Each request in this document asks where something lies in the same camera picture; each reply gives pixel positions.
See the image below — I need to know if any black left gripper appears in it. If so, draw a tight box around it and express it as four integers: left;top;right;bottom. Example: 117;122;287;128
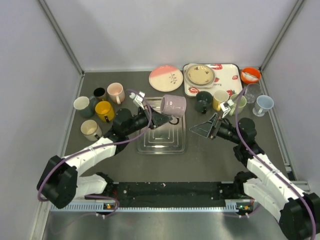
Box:
124;104;172;136

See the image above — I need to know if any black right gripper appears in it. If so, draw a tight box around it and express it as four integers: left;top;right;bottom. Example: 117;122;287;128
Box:
189;113;242;145

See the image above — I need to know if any mauve purple mug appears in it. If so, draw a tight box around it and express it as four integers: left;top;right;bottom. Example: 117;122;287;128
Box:
160;94;187;124

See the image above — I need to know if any dark grey green mug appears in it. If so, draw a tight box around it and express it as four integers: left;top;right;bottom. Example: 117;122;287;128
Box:
195;91;213;114

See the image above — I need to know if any pale yellow mug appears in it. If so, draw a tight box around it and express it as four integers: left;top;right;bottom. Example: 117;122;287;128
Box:
212;89;230;112

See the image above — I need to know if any light green mug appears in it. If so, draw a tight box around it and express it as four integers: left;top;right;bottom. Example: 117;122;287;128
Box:
229;94;247;116

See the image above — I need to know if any pink white mug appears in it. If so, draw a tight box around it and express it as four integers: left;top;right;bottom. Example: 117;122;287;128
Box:
106;82;126;105

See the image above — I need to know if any orange yellow mug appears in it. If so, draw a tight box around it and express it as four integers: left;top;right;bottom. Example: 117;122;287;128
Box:
95;101;115;123

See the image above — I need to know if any dark brown patterned cup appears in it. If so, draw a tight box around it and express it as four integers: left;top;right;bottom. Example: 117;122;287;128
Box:
93;87;107;101

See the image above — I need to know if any cream white mug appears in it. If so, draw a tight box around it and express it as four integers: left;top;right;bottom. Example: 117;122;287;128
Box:
80;119;103;142

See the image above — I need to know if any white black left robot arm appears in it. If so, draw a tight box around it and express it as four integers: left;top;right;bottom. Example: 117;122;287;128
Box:
36;108;173;209

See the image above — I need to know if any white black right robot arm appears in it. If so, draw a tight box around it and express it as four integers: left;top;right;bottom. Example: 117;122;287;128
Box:
189;113;320;240

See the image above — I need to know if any steel mug tray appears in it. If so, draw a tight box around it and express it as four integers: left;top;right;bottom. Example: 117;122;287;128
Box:
136;96;186;155

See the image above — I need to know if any teal mug white inside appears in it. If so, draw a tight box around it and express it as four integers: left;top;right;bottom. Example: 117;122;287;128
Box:
73;96;99;119

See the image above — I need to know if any pink cream round plate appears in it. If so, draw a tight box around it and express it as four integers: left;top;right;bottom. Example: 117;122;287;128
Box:
148;65;184;92

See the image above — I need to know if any beige floral bowl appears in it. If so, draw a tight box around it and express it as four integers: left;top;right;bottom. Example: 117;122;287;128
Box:
185;64;216;88

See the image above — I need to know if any strawberry pattern square tray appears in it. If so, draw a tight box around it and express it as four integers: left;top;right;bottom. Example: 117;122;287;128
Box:
183;63;243;98

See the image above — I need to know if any clear drinking glass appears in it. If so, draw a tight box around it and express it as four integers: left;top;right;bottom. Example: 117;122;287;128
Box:
244;83;262;104

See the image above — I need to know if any light blue cup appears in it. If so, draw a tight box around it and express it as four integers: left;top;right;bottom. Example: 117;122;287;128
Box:
252;95;274;117

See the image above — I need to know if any orange bowl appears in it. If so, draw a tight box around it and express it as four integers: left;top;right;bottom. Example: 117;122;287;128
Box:
240;67;261;84

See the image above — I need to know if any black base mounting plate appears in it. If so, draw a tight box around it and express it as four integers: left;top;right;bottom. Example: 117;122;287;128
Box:
84;180;251;208

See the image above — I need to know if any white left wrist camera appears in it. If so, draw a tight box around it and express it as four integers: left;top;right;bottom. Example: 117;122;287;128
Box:
128;90;145;109

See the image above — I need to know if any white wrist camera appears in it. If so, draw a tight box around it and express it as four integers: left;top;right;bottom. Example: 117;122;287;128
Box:
128;90;145;109
220;99;235;119

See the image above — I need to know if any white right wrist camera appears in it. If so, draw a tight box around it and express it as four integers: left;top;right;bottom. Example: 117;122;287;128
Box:
220;99;235;119

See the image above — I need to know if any grey slotted cable duct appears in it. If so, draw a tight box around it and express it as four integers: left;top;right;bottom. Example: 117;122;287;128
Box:
50;201;239;213

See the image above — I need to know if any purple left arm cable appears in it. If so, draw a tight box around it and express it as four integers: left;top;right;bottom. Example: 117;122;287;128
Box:
37;88;153;220

